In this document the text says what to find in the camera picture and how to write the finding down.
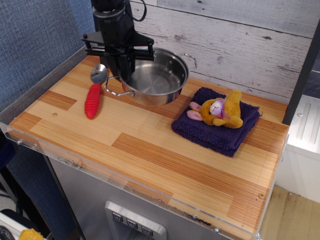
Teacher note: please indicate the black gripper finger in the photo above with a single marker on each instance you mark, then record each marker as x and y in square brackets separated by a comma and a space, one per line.
[130, 63]
[116, 63]

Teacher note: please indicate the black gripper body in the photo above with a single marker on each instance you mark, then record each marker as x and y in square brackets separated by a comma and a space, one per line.
[117, 36]

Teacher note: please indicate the stainless steel pot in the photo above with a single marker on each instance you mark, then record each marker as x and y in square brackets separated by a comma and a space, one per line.
[156, 82]

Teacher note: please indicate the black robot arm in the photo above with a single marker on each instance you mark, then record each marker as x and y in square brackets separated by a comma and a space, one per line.
[114, 8]

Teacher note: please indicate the folded purple cloth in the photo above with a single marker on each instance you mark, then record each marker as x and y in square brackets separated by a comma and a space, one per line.
[218, 138]

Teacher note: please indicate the yellow plush toy animal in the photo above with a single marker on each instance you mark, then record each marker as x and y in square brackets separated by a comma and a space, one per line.
[219, 111]

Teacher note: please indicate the clear acrylic edge guard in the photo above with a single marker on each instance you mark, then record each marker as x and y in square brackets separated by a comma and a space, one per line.
[227, 195]

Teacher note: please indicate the silver button control panel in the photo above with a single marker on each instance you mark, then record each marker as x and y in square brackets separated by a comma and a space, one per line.
[126, 224]

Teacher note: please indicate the yellow object bottom left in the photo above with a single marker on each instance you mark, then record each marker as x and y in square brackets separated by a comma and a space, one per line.
[30, 234]

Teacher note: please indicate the white side appliance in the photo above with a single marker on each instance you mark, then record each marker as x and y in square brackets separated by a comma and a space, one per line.
[299, 169]

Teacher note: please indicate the red handled metal spoon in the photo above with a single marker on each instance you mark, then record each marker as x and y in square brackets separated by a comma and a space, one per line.
[98, 75]

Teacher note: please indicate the dark right frame post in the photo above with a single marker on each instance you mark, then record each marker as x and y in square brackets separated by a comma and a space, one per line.
[303, 77]

